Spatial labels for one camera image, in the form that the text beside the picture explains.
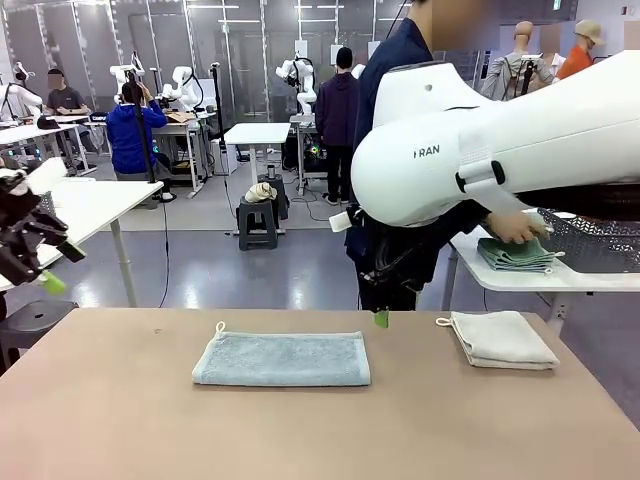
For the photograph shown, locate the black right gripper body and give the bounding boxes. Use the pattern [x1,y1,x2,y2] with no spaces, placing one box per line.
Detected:
[349,207,401,301]

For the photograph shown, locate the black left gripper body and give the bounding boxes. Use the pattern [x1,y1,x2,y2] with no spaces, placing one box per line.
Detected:
[0,174,69,286]

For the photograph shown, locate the light blue towel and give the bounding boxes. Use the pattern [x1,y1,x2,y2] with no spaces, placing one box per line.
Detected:
[191,321,372,388]

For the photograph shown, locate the white terry towel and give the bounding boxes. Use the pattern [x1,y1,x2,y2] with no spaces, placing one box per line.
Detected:
[434,309,561,371]

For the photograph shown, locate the dark grey plastic basket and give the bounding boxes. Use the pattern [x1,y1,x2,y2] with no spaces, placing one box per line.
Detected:
[535,207,640,274]

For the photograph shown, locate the person's right hand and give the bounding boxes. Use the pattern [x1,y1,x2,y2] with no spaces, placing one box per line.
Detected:
[492,210,541,246]

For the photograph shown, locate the black plastic stool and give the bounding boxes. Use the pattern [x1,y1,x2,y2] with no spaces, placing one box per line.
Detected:
[0,299,80,376]

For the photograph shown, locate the white side table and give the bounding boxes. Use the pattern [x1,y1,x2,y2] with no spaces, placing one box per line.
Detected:
[0,178,165,309]
[447,224,640,326]

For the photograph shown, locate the long white workbench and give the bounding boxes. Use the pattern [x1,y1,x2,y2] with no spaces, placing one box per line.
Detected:
[0,122,92,177]

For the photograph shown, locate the grey step stool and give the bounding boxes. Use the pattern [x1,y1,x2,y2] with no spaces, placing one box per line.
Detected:
[237,196,280,252]
[257,173,291,221]

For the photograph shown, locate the desk with lit computer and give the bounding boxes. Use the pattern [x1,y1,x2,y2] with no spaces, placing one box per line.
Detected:
[288,113,332,197]

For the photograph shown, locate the seated person in blue hoodie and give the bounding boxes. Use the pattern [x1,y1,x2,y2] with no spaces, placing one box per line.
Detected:
[104,79,174,202]

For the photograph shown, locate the beige cloth bundle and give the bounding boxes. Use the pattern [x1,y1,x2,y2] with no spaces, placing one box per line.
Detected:
[243,181,279,204]

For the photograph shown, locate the person in purple hoodie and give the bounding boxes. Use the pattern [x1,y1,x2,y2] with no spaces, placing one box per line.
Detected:
[314,45,361,204]

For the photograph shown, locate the seated man in grey shirt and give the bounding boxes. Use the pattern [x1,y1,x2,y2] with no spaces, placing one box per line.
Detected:
[39,68,94,117]

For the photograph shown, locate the brown cardboard box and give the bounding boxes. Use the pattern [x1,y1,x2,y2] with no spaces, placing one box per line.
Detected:
[151,110,197,125]

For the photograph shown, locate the white standing desk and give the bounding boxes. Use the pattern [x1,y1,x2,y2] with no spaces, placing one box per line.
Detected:
[223,122,292,236]

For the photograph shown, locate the white workbench desk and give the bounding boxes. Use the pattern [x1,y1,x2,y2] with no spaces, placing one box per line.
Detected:
[147,112,221,199]

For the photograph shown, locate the person in navy jacket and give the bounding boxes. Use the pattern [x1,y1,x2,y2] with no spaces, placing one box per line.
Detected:
[344,0,494,311]

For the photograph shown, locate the black pole stand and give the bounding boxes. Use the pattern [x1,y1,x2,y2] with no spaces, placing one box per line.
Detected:
[209,62,229,156]

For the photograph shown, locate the mannequin in grey shirt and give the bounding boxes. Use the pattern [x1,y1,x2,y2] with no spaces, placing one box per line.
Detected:
[479,20,559,104]

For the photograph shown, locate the figure in blue floral dress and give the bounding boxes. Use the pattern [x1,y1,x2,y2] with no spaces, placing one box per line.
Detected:
[539,22,569,76]

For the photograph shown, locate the mannequin in orange shirt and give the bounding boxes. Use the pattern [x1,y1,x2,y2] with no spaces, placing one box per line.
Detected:
[557,19,609,81]

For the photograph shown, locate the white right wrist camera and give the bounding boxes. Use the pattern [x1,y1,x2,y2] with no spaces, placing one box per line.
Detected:
[328,209,364,235]

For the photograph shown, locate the black camera tripod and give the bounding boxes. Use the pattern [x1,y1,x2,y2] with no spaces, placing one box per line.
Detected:
[123,49,176,202]
[502,53,544,101]

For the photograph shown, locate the black right arm cable sleeve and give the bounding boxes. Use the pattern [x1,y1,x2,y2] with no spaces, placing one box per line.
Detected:
[514,182,640,221]

